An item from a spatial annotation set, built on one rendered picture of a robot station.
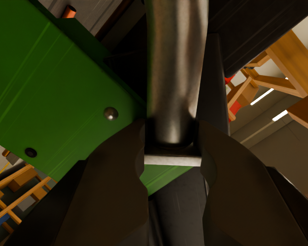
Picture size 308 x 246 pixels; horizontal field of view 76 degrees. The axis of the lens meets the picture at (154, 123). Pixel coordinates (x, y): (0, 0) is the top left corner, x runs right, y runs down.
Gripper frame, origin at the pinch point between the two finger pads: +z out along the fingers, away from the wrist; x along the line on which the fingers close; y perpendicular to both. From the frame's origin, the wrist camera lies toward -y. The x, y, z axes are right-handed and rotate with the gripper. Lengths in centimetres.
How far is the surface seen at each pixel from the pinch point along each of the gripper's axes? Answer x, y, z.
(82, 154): -7.1, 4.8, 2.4
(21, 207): -319, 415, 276
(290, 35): 47, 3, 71
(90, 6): -20, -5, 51
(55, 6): -24.7, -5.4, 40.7
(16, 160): -24.4, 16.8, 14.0
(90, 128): -6.0, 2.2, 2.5
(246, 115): 383, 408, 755
